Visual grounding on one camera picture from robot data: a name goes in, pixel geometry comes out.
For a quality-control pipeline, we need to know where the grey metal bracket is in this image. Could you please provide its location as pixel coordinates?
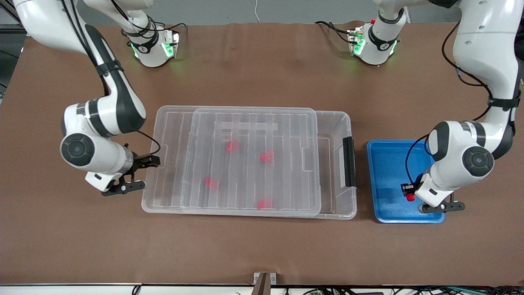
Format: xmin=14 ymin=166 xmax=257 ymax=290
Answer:
xmin=252 ymin=272 xmax=277 ymax=295

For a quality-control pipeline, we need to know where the clear plastic storage box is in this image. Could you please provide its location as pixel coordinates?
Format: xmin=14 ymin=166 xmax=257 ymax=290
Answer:
xmin=180 ymin=107 xmax=358 ymax=220

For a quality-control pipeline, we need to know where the black left base cable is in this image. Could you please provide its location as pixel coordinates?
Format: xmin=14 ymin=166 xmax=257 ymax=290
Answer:
xmin=314 ymin=20 xmax=356 ymax=44

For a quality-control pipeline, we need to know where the blue plastic tray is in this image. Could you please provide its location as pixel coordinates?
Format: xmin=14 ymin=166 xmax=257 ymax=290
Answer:
xmin=366 ymin=139 xmax=446 ymax=225

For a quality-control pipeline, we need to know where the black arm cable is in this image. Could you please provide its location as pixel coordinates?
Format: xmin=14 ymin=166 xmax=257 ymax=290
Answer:
xmin=61 ymin=0 xmax=162 ymax=159
xmin=404 ymin=21 xmax=498 ymax=186

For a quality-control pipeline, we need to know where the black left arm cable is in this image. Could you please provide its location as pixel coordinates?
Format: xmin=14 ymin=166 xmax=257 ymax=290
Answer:
xmin=404 ymin=21 xmax=498 ymax=186

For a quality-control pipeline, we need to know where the clear plastic box lid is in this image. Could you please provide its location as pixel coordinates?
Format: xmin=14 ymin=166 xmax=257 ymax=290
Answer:
xmin=141 ymin=106 xmax=321 ymax=217

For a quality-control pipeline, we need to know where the black right base cable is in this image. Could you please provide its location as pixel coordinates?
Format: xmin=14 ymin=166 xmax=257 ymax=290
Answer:
xmin=111 ymin=0 xmax=187 ymax=42

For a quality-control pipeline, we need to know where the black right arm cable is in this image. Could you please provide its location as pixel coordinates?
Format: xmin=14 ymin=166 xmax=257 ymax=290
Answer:
xmin=61 ymin=0 xmax=162 ymax=159

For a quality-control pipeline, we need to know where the black box latch handle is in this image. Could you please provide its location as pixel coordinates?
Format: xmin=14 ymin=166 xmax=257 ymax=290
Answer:
xmin=342 ymin=137 xmax=357 ymax=188

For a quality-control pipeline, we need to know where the black base cable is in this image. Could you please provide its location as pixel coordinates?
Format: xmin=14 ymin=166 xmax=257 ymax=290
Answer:
xmin=314 ymin=20 xmax=356 ymax=44
xmin=111 ymin=0 xmax=187 ymax=42

